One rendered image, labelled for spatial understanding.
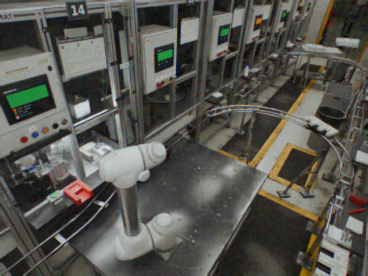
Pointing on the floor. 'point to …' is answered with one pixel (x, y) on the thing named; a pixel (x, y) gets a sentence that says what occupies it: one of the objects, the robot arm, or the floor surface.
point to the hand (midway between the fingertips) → (106, 152)
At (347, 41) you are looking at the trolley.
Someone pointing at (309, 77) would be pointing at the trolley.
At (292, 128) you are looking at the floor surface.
